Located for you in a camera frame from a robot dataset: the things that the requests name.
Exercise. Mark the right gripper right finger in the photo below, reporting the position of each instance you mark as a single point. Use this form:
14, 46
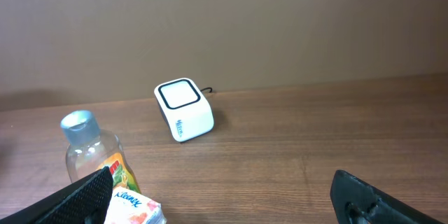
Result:
355, 201

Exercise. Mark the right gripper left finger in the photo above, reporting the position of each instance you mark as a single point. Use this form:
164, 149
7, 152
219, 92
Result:
85, 201

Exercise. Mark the orange Kleenex tissue pack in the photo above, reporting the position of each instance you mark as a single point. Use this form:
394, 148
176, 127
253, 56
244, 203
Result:
129, 207

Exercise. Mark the yellow liquid clear bottle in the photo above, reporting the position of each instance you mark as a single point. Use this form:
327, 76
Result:
92, 148

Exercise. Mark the white barcode scanner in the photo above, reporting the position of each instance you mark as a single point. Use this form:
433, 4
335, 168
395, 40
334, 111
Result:
184, 108

